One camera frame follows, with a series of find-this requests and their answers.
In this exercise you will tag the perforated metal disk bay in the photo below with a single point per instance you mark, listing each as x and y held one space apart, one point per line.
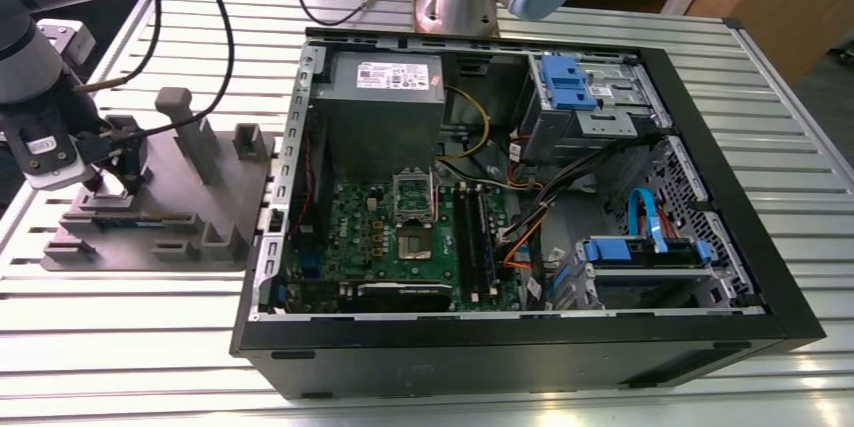
640 287

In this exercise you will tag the green motherboard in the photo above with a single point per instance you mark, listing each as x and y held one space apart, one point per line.
360 247

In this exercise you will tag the blue plastic drive carrier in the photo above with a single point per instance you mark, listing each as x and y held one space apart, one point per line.
567 82

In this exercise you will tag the grey metal drive cage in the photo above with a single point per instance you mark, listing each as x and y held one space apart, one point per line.
600 127

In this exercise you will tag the black open PC case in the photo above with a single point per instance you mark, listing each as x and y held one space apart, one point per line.
534 357

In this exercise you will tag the black RAM slot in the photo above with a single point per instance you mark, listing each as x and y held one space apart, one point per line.
462 237

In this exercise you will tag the dark installed RAM stick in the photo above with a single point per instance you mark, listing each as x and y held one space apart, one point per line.
486 247

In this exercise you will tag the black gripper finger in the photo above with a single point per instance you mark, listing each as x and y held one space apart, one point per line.
93 179
136 172

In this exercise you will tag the black graphics card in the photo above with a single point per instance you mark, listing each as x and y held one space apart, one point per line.
400 297

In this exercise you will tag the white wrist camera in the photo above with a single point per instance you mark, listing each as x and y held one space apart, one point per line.
49 167
67 42

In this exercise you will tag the grey parts rack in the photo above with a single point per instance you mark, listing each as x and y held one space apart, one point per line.
173 227

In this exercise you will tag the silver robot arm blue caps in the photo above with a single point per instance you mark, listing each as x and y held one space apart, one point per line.
454 7

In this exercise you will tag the grey power supply white label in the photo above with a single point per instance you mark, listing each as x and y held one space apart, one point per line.
380 127

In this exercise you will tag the blue RAM stick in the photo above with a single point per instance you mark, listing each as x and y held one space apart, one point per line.
140 222

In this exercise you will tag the brown wooden cabinet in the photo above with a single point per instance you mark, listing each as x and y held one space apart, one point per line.
787 7

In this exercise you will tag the hard disk in blue carrier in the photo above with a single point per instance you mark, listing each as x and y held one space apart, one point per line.
610 249

